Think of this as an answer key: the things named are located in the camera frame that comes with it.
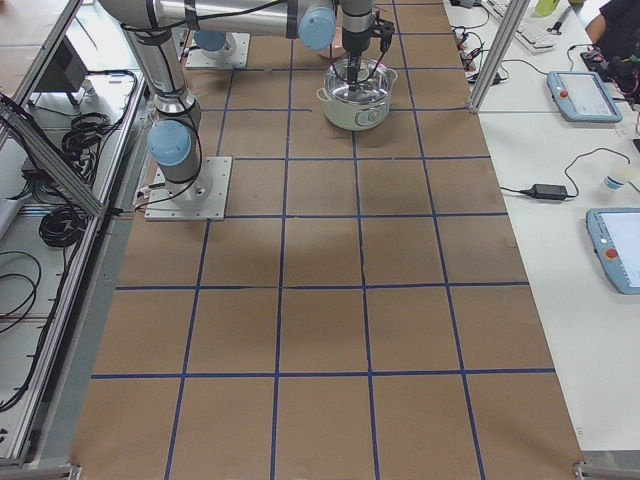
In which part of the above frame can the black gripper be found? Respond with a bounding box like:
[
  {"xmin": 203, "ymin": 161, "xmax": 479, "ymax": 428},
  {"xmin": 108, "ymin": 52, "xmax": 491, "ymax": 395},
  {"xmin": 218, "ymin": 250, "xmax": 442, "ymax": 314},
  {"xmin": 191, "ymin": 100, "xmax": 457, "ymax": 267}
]
[{"xmin": 344, "ymin": 29, "xmax": 372, "ymax": 75}]

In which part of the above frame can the glass pot lid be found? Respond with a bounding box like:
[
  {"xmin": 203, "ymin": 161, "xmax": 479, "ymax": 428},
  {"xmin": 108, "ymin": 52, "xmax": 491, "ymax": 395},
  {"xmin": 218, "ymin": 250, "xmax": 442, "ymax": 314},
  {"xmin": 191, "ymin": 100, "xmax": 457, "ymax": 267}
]
[{"xmin": 324, "ymin": 58, "xmax": 397, "ymax": 105}]

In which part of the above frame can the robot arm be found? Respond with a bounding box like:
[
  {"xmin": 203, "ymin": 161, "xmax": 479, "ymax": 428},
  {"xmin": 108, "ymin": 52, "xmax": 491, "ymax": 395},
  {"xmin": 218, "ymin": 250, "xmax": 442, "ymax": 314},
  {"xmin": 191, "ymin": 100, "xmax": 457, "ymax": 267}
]
[
  {"xmin": 193, "ymin": 30, "xmax": 237, "ymax": 55},
  {"xmin": 102, "ymin": 1, "xmax": 384, "ymax": 206}
]

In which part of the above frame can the pale green cooking pot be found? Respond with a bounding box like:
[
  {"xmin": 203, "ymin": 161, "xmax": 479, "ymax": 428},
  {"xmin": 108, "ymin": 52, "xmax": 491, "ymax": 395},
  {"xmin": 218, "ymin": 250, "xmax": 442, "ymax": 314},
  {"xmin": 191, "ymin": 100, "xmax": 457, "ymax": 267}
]
[{"xmin": 316, "ymin": 58, "xmax": 398, "ymax": 131}]

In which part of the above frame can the pink bowl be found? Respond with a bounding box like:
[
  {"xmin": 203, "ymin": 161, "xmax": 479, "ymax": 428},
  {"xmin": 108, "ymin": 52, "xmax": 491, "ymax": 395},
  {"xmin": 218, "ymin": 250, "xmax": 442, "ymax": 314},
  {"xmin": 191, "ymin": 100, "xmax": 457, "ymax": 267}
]
[{"xmin": 326, "ymin": 44, "xmax": 346, "ymax": 59}]

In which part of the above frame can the white keyboard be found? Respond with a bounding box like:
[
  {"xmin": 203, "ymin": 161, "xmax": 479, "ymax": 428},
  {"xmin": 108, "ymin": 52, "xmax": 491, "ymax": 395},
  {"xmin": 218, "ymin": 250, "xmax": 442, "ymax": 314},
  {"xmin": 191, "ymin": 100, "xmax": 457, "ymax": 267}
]
[{"xmin": 482, "ymin": 0, "xmax": 557, "ymax": 54}]

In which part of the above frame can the blue teach pendant far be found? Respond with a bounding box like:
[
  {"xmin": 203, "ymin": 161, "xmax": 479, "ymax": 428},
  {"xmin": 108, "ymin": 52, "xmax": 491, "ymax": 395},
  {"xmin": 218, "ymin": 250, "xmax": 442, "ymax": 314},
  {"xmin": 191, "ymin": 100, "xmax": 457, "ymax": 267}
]
[{"xmin": 546, "ymin": 71, "xmax": 622, "ymax": 123}]

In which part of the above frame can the blue teach pendant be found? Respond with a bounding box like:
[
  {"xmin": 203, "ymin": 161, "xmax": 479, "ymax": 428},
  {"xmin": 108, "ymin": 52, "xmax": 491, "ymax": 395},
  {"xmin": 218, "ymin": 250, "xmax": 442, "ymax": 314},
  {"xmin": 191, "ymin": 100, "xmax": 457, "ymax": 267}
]
[
  {"xmin": 546, "ymin": 71, "xmax": 622, "ymax": 123},
  {"xmin": 585, "ymin": 207, "xmax": 639, "ymax": 295}
]

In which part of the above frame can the black power brick on table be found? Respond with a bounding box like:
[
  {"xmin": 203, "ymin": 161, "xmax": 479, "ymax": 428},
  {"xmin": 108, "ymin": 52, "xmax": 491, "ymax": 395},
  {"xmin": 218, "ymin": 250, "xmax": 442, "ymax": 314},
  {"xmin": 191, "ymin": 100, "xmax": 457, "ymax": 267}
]
[{"xmin": 519, "ymin": 184, "xmax": 569, "ymax": 201}]

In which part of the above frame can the paper cup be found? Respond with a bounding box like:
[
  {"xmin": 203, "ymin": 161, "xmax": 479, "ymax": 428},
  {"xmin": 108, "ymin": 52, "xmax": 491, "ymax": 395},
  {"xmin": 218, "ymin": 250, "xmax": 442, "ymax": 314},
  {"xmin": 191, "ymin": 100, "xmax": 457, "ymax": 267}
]
[{"xmin": 603, "ymin": 164, "xmax": 634, "ymax": 190}]

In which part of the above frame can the blue teach pendant near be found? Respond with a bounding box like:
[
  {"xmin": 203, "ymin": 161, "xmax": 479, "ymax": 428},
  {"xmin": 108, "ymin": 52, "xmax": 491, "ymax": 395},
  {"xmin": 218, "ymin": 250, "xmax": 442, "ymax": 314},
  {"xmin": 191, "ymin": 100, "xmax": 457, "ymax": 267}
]
[{"xmin": 585, "ymin": 207, "xmax": 639, "ymax": 295}]

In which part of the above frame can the aluminium frame post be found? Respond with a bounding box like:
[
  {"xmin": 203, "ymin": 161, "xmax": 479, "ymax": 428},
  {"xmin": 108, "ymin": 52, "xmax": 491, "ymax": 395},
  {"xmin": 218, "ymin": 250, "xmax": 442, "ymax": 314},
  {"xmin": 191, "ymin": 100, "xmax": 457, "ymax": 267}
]
[{"xmin": 469, "ymin": 0, "xmax": 529, "ymax": 113}]

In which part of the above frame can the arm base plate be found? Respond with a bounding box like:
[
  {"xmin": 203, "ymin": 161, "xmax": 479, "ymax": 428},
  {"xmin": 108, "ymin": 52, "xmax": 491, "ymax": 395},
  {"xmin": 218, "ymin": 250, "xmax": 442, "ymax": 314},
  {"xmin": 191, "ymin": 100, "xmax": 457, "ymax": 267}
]
[
  {"xmin": 186, "ymin": 31, "xmax": 250, "ymax": 70},
  {"xmin": 144, "ymin": 157, "xmax": 232, "ymax": 221}
]

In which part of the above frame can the coiled black cable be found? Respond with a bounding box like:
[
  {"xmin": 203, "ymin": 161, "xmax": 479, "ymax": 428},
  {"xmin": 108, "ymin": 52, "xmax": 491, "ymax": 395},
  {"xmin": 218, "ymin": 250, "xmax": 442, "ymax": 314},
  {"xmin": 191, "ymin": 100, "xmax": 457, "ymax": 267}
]
[{"xmin": 60, "ymin": 112, "xmax": 109, "ymax": 164}]

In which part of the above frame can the aluminium side frame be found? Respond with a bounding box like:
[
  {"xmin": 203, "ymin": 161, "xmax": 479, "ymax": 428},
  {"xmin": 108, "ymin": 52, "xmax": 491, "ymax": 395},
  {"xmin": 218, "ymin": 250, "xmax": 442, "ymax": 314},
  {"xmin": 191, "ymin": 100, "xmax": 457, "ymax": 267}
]
[{"xmin": 1, "ymin": 1, "xmax": 144, "ymax": 473}]

